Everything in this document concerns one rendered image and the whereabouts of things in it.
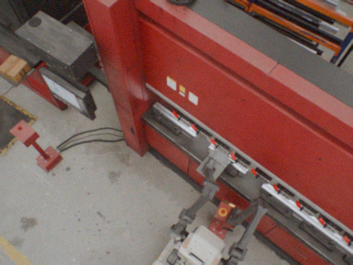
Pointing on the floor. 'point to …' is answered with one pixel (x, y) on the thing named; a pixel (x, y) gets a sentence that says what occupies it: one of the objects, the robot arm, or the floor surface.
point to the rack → (304, 28)
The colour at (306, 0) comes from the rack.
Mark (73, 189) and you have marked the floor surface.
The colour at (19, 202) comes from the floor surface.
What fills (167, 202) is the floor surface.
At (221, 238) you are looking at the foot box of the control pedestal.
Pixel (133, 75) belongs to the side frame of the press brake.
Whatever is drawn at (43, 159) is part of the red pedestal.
